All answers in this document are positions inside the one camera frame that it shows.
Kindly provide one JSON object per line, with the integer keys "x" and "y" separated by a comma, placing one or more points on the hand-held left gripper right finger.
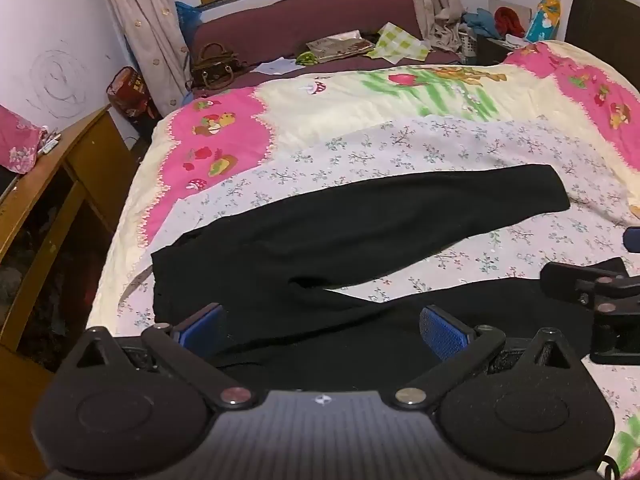
{"x": 441, "y": 334}

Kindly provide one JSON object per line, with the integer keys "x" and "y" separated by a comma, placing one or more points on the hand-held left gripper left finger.
{"x": 205, "y": 329}

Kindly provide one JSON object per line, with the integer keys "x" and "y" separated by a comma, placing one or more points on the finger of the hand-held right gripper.
{"x": 562, "y": 276}
{"x": 633, "y": 240}

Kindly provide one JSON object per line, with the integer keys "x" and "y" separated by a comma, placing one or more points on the black pants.
{"x": 350, "y": 230}

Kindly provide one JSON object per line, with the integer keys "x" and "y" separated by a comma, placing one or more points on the wooden side cabinet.
{"x": 95, "y": 150}

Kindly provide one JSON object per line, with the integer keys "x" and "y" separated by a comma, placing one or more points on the dark wooden headboard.
{"x": 600, "y": 25}

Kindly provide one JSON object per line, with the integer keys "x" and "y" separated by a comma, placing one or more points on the colourful snack bag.
{"x": 542, "y": 22}

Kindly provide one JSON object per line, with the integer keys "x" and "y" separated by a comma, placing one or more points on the dark nightstand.
{"x": 492, "y": 50}

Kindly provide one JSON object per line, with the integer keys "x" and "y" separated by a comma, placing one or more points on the pink cartoon printed quilt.
{"x": 310, "y": 105}

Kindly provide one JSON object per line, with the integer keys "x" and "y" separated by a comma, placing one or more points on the white plastic basket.
{"x": 467, "y": 47}

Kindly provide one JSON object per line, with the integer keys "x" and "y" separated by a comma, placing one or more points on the red gift bag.
{"x": 127, "y": 90}

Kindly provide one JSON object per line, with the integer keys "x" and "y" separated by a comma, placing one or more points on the red cloth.
{"x": 509, "y": 20}

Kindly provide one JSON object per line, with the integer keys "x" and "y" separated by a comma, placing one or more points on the beige cardboard sheet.
{"x": 524, "y": 9}

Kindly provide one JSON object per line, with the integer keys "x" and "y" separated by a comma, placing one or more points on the brown handbag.
{"x": 212, "y": 72}

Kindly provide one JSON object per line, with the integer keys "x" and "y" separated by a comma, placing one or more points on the blue cloth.
{"x": 482, "y": 20}

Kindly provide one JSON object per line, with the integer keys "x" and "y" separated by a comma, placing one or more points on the white paper sheets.
{"x": 275, "y": 66}

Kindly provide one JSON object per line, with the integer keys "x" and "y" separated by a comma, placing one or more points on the green checked cloth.
{"x": 400, "y": 45}

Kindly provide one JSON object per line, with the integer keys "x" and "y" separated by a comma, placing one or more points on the small green item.
{"x": 306, "y": 57}

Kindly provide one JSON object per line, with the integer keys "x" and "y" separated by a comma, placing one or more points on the beige patterned cloth bag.
{"x": 340, "y": 47}

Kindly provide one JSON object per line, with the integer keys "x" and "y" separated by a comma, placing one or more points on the blue plastic bag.
{"x": 186, "y": 20}

